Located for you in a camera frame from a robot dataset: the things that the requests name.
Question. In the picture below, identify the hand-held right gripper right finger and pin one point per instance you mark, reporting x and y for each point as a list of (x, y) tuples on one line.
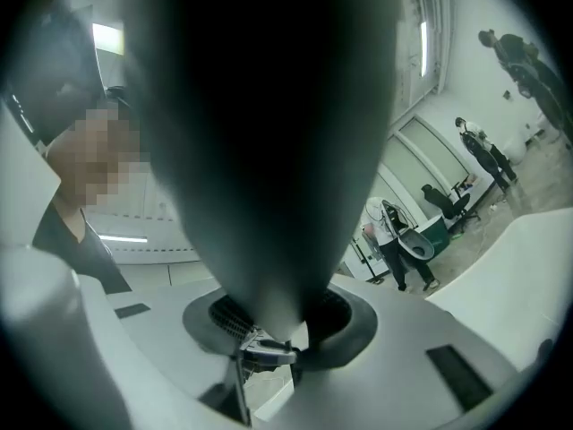
[(403, 374)]

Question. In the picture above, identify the white grey backpack rig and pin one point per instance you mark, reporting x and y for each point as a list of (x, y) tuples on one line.
[(418, 246)]

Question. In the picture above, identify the white bathtub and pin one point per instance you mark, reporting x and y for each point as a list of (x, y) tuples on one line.
[(515, 280)]

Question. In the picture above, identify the black wall holder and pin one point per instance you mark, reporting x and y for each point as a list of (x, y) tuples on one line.
[(507, 95)]

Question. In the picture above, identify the dark green bathtub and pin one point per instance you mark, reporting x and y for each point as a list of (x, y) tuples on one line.
[(436, 238)]

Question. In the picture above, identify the ceiling strip light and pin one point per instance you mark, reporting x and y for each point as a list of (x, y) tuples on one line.
[(423, 47), (123, 238)]

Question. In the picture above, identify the person's black shirt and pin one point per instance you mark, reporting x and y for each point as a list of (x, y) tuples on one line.
[(85, 249)]

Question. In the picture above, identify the round white toilet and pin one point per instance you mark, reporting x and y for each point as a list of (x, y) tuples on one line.
[(524, 143)]

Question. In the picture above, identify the person's head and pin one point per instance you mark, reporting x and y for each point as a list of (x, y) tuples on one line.
[(94, 159)]

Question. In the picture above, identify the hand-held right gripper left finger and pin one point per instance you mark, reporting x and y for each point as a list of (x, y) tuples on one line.
[(147, 343)]

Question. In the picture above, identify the black office chair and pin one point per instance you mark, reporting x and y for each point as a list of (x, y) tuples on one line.
[(452, 204)]

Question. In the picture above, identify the ceiling light panel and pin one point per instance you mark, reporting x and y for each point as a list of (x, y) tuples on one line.
[(107, 38)]

